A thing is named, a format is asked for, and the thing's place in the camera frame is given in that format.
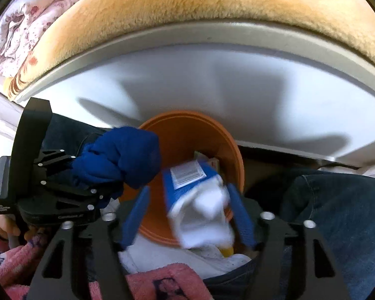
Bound blue packet with white label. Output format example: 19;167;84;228
162;159;236;249

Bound orange plastic bin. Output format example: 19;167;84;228
119;110;246;246

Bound folded white floral quilt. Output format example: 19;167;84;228
0;0;98;79

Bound person's left forearm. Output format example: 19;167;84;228
0;222;55;290

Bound person's left hand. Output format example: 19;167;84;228
0;206;40;244

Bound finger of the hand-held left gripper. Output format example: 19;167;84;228
41;177;111;211
34;149;80;176

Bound blue fleece cloth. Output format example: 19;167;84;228
71;126;162;200

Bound small green white box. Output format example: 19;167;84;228
193;151;221;173

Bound yellow floral plush blanket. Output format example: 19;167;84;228
7;0;375;101

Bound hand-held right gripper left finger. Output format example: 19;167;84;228
26;186;151;300

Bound person's blue jeans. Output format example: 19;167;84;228
40;112;375;300

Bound white dotted cloth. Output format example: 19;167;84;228
118;233;252;277

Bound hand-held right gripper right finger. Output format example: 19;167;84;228
226;184;351;300

